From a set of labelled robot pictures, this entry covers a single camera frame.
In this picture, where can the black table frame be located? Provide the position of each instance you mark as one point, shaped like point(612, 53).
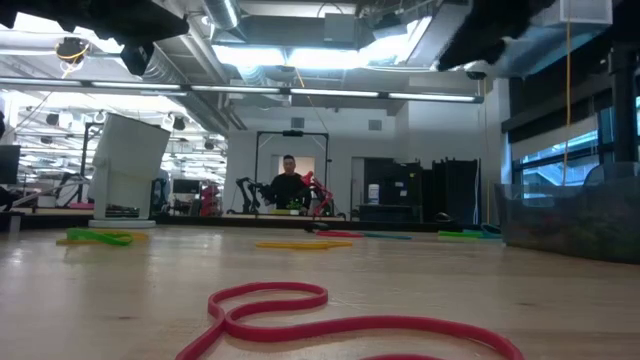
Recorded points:
point(225, 221)

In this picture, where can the black cabinet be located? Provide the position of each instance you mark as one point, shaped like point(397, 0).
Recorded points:
point(395, 190)

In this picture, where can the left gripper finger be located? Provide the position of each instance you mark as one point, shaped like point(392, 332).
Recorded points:
point(167, 27)

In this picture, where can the person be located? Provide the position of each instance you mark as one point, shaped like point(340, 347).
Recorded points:
point(289, 192)

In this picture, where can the grey ceiling box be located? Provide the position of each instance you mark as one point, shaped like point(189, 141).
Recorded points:
point(340, 27)

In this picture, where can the white canister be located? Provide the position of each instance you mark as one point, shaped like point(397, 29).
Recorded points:
point(374, 195)

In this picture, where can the black gantry frame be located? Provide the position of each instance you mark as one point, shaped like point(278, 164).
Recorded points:
point(292, 133)

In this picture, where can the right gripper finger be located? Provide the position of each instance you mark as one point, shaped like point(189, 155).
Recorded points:
point(462, 52)

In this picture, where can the black folding screen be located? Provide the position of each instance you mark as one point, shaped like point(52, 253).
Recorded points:
point(457, 190)

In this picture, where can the black post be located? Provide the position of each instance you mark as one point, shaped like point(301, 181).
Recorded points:
point(625, 115)

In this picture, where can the red background robot arm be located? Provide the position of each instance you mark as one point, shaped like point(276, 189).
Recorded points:
point(307, 177)

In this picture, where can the black monitor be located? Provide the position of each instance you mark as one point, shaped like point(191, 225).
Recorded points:
point(9, 165)

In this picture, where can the red rubber band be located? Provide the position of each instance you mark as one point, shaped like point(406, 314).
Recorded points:
point(350, 325)
point(340, 233)

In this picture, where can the long ceiling light bar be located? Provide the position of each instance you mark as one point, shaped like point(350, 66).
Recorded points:
point(325, 93)

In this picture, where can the small background monitor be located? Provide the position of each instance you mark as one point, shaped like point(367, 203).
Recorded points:
point(186, 186)

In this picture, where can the clear plastic bin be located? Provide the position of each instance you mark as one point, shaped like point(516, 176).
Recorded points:
point(565, 225)

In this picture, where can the black background robot arm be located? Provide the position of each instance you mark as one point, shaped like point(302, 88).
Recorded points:
point(252, 187)

